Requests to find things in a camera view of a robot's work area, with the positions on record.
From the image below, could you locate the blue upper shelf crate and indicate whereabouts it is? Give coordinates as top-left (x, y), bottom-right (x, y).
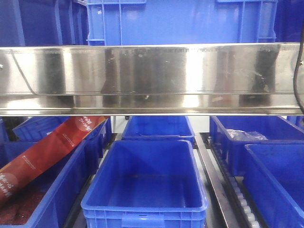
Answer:
top-left (86, 0), bottom-right (277, 46)

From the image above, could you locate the blue centre rear bin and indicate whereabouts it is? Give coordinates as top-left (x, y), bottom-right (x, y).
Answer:
top-left (122, 115), bottom-right (195, 143)

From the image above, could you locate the blue bin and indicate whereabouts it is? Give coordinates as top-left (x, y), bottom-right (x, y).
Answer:
top-left (13, 116), bottom-right (112, 158)
top-left (209, 115), bottom-right (304, 176)
top-left (243, 143), bottom-right (304, 228)
top-left (122, 115), bottom-right (195, 143)
top-left (81, 140), bottom-right (208, 228)
top-left (0, 140), bottom-right (100, 228)

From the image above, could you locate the blue centre front bin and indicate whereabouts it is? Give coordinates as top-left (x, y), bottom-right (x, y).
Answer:
top-left (81, 140), bottom-right (208, 228)

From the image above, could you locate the clear plastic bag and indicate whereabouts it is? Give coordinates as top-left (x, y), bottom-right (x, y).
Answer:
top-left (227, 129), bottom-right (268, 141)

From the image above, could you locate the red printed package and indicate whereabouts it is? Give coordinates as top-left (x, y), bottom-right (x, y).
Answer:
top-left (0, 116), bottom-right (109, 206)

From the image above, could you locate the blue right rear bin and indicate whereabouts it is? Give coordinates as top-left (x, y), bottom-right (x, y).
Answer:
top-left (209, 115), bottom-right (304, 176)

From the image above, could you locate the blue left rear bin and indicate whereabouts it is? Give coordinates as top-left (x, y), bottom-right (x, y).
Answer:
top-left (13, 116), bottom-right (112, 158)

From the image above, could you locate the blue right front bin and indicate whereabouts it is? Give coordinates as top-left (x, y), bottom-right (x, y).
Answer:
top-left (243, 143), bottom-right (304, 228)

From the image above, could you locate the blue left front bin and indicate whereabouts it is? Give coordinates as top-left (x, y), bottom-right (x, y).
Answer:
top-left (0, 140), bottom-right (100, 228)

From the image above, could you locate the stainless steel shelf rail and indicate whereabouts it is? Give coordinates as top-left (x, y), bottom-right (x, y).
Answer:
top-left (0, 43), bottom-right (301, 116)

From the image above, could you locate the roller track rail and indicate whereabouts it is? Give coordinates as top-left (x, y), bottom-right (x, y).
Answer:
top-left (194, 133), bottom-right (267, 228)

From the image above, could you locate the black cable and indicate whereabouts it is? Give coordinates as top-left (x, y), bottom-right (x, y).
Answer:
top-left (292, 35), bottom-right (304, 110)

